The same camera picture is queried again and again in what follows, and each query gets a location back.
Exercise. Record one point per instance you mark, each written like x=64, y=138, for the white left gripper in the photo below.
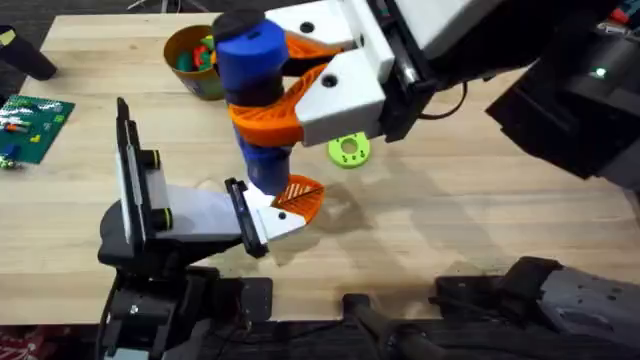
x=200, y=215

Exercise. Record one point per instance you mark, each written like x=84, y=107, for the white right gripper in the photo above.
x=425, y=30

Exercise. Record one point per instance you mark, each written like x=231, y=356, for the blue electric screwdriver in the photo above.
x=250, y=55

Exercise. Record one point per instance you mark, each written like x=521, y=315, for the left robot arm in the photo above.
x=150, y=310

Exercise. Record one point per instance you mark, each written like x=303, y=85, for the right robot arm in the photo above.
x=580, y=305

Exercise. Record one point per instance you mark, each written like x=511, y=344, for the green disc with holes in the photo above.
x=337, y=157

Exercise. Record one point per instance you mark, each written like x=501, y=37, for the brown tub with toys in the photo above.
x=200, y=85

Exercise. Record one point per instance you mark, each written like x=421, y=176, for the black left wrist plate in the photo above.
x=131, y=165

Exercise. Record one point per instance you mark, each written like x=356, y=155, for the green board with blocks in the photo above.
x=35, y=130

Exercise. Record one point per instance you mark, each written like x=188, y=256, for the red patterned cloth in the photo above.
x=35, y=345

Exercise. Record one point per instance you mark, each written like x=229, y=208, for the black cylindrical object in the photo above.
x=27, y=57

